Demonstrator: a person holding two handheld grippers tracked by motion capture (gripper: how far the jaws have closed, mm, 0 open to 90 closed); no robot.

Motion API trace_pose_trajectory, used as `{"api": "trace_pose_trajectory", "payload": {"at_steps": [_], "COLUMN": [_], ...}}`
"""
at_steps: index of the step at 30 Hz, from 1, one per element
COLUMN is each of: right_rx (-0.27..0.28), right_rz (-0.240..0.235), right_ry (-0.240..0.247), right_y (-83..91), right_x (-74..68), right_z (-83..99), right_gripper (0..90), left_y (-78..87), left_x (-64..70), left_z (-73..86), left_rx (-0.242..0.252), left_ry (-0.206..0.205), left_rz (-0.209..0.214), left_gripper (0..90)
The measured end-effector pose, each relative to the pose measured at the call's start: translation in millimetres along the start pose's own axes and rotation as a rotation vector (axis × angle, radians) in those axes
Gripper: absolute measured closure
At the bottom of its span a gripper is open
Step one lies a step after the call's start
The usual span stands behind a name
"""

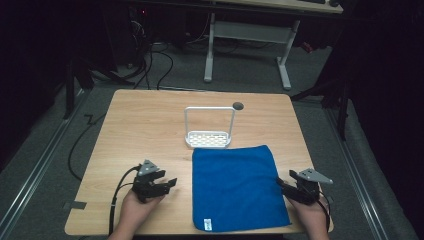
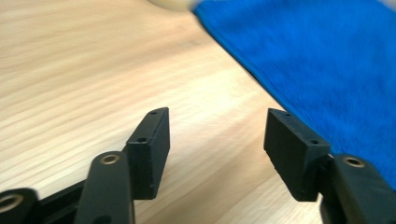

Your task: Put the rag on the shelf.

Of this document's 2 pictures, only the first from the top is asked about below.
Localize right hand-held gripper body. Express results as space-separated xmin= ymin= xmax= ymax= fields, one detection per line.
xmin=289 ymin=167 xmax=334 ymax=206

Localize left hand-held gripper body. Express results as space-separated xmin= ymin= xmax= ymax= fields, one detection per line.
xmin=132 ymin=159 xmax=162 ymax=204

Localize person's right hand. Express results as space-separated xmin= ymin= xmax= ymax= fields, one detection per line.
xmin=288 ymin=196 xmax=331 ymax=235

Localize person's left hand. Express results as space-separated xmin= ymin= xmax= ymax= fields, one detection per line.
xmin=114 ymin=189 xmax=167 ymax=235

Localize blue cloth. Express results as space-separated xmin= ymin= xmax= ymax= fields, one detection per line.
xmin=191 ymin=144 xmax=292 ymax=233

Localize grey tape piece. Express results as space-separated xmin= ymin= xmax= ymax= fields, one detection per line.
xmin=62 ymin=200 xmax=88 ymax=211

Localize black metal stand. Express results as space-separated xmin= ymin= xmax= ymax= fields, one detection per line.
xmin=62 ymin=55 xmax=136 ymax=120
xmin=289 ymin=74 xmax=353 ymax=142

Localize white framed desk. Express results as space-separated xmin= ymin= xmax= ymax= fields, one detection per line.
xmin=203 ymin=0 xmax=344 ymax=91

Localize red and black gripper cable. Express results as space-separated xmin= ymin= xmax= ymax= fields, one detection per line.
xmin=317 ymin=190 xmax=332 ymax=232

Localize metal floor rail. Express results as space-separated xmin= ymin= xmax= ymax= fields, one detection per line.
xmin=323 ymin=107 xmax=390 ymax=240
xmin=0 ymin=89 xmax=88 ymax=232

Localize white wire rack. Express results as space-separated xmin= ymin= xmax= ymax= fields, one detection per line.
xmin=183 ymin=105 xmax=237 ymax=149

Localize black floor cable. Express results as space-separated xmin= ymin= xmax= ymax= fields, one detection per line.
xmin=67 ymin=113 xmax=108 ymax=182

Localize bundle of black cables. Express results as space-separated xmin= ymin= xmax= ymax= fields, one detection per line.
xmin=128 ymin=8 xmax=175 ymax=91

